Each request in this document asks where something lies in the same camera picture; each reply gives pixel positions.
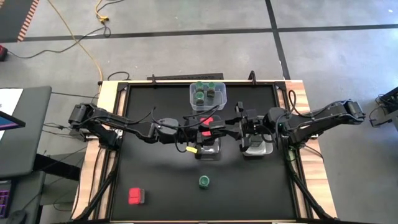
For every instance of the laptop with lit screen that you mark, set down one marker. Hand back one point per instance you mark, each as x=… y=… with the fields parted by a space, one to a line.
x=7 y=123

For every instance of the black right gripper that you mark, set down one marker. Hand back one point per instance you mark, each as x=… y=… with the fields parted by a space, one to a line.
x=256 y=124

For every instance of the white paper sheet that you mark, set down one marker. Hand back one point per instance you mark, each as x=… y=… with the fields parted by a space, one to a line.
x=9 y=99

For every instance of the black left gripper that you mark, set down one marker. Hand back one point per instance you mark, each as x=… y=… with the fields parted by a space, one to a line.
x=189 y=135

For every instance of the red block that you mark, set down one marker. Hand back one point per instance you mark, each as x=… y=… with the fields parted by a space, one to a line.
x=135 y=196

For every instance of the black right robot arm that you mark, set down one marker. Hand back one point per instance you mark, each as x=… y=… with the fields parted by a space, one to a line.
x=326 y=115

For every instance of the black ribbed bar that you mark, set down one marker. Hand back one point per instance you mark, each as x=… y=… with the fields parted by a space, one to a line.
x=186 y=76

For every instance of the clear plastic tub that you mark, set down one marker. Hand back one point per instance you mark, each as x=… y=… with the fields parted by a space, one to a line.
x=219 y=104

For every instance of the black mat orange striped edge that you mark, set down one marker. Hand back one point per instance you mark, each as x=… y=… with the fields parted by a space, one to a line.
x=12 y=18

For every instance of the yellow tag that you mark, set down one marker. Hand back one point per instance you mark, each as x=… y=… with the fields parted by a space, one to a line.
x=191 y=150

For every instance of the backlit keyboard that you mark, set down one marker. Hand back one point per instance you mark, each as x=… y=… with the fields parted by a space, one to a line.
x=4 y=199

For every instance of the grey side desk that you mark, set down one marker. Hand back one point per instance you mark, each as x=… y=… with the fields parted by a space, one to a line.
x=28 y=140

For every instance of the red floor device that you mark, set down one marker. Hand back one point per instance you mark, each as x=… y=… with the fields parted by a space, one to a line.
x=2 y=53

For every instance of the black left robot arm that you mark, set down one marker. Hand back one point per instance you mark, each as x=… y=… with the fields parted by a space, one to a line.
x=124 y=124

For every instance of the table frame with wooden border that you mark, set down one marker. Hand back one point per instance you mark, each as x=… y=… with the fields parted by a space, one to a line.
x=107 y=90

